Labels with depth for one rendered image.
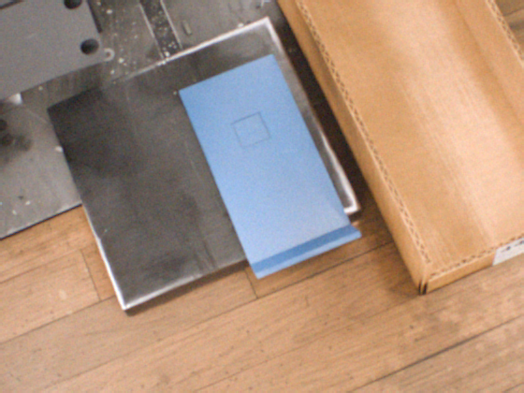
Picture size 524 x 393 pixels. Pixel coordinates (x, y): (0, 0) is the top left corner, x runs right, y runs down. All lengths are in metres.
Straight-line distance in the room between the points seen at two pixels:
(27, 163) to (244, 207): 0.17
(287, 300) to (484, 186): 0.15
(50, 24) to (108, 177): 0.22
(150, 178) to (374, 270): 0.16
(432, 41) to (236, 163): 0.17
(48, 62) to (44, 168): 0.24
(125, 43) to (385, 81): 0.19
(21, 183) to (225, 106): 0.16
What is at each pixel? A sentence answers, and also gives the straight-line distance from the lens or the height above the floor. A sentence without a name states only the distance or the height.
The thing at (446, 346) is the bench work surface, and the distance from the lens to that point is 0.77.
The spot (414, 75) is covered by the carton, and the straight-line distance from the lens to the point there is 0.83.
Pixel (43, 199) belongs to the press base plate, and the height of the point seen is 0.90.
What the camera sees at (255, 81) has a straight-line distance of 0.81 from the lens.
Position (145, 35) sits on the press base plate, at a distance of 0.87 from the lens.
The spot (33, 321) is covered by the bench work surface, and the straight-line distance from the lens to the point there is 0.81.
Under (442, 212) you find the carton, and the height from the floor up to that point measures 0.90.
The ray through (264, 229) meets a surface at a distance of 0.77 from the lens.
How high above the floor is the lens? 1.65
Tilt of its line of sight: 71 degrees down
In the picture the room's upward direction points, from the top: 9 degrees counter-clockwise
